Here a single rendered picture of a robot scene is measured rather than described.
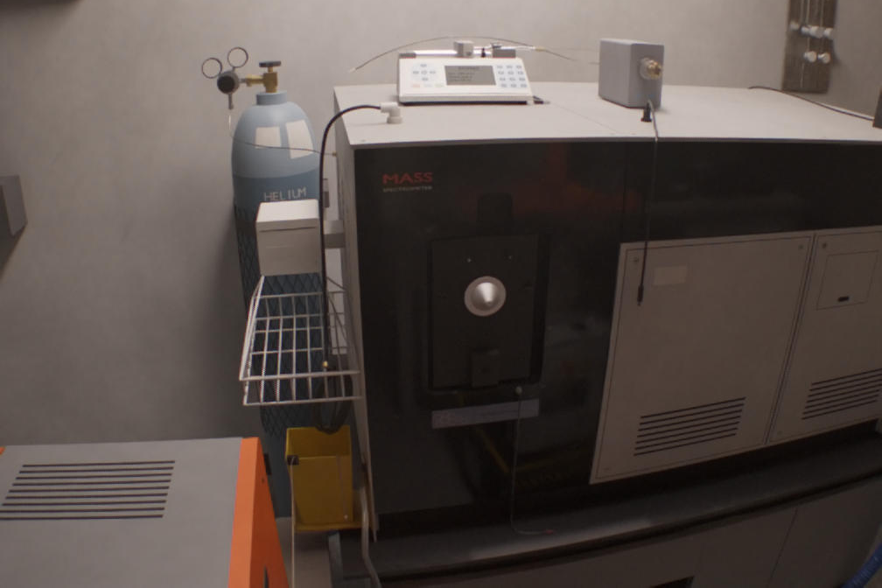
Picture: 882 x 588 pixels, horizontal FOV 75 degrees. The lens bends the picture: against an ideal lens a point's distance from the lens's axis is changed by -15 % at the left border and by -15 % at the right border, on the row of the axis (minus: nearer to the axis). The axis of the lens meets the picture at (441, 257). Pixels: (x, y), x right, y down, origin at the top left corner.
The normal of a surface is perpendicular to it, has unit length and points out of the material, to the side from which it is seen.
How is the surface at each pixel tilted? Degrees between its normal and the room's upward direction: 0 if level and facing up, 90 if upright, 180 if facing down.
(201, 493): 0
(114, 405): 90
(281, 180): 90
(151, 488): 0
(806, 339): 90
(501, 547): 0
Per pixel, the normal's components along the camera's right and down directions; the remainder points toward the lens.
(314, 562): 0.00, -0.93
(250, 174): -0.34, 0.32
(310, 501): 0.15, 0.40
